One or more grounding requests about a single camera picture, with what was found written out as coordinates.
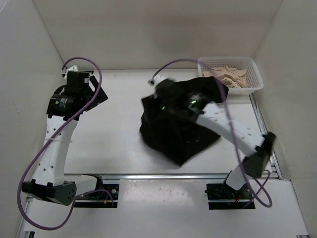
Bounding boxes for silver right aluminium rail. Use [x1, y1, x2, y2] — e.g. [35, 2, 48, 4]
[249, 94, 284, 179]

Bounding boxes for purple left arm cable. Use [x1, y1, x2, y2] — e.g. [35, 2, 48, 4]
[16, 57, 114, 232]

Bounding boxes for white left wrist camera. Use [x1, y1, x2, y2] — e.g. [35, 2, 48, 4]
[61, 65, 78, 80]

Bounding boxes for silver front aluminium rail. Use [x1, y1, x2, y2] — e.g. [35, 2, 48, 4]
[64, 173, 280, 180]

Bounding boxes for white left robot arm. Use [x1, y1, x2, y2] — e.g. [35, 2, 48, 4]
[22, 70, 108, 206]

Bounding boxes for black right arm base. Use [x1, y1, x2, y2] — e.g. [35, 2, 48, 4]
[205, 183, 255, 210]

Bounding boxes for black trousers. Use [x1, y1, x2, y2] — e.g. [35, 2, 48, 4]
[140, 76, 229, 166]

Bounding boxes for white plastic basket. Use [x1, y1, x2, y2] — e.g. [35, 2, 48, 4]
[197, 57, 264, 96]

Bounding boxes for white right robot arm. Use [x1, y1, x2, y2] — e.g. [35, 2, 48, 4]
[149, 75, 276, 199]

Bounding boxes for beige trousers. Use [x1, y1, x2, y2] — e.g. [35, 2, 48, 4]
[202, 66, 251, 88]

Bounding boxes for silver aluminium rail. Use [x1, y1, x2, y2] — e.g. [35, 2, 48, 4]
[64, 173, 280, 180]
[249, 94, 284, 179]

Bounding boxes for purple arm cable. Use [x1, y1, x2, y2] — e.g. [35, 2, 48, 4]
[153, 58, 273, 208]
[16, 57, 114, 232]

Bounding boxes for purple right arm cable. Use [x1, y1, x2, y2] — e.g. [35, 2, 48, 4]
[153, 58, 273, 208]

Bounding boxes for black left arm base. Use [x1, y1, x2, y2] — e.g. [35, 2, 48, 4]
[74, 180, 119, 209]

